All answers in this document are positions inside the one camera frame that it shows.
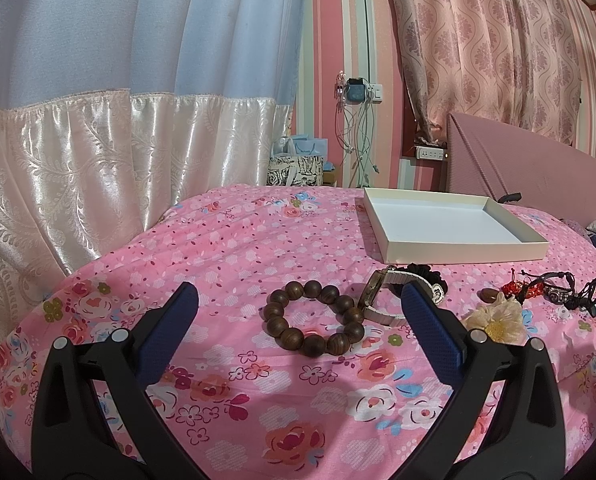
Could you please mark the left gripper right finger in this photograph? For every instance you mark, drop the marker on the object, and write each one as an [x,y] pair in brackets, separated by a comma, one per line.
[504,418]

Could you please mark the black white patterned bag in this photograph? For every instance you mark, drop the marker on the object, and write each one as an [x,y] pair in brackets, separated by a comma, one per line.
[295,170]

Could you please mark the white power strip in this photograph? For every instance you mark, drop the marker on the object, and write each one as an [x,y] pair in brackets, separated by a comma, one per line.
[425,152]

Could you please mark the light blue paper bag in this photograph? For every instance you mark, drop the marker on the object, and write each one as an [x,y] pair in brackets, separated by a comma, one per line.
[300,146]

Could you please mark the white shallow cardboard tray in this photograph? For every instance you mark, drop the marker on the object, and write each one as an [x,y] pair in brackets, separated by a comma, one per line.
[446,228]

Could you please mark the pink patterned curtain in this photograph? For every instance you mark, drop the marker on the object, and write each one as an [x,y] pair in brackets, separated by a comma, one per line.
[512,61]

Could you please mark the white strap wristwatch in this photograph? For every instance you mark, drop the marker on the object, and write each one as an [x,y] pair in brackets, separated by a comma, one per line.
[393,278]

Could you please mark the blue device on wall socket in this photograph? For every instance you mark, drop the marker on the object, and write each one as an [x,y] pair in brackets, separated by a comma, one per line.
[358,91]

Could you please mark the pink headboard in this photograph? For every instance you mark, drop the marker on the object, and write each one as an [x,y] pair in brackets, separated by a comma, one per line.
[489,158]

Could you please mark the pink floral bedsheet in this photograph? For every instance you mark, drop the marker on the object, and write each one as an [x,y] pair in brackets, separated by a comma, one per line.
[275,378]

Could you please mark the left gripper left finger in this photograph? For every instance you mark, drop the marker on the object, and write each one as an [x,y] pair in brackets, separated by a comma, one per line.
[71,438]

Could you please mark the black scrunchie with silver charm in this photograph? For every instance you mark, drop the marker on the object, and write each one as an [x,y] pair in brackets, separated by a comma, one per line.
[430,280]

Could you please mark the cream fabric flower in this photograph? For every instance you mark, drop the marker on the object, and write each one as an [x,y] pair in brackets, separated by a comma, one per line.
[501,320]

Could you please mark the cream satin curtain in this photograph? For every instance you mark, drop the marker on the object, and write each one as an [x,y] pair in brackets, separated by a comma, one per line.
[111,111]

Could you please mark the red knot charm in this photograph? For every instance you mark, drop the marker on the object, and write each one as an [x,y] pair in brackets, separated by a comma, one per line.
[523,286]

